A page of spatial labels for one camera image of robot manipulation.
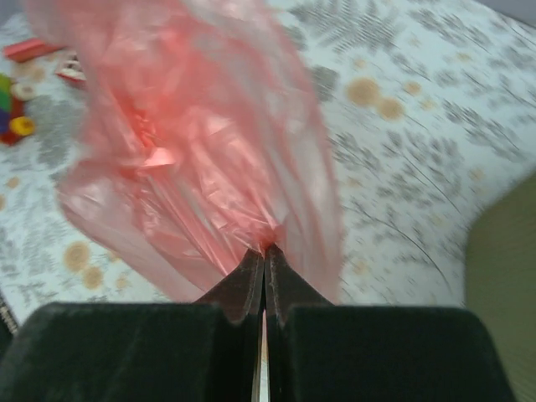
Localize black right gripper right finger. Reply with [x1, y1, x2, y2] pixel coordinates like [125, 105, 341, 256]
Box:
[264, 246, 514, 401]

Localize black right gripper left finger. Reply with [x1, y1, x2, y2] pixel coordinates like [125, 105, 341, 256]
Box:
[1, 251, 264, 401]

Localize red trash bag roll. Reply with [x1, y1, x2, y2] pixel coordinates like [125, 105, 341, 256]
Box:
[3, 38, 64, 63]

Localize red torn trash bag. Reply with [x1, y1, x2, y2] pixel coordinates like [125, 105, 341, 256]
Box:
[23, 1, 343, 301]

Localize colourful toy figure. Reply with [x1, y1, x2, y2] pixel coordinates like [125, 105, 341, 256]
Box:
[1, 74, 35, 146]

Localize green plastic trash bin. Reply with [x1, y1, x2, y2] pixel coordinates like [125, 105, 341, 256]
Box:
[465, 175, 535, 401]

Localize red calculator toy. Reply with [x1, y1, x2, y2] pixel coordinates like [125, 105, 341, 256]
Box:
[55, 50, 86, 89]

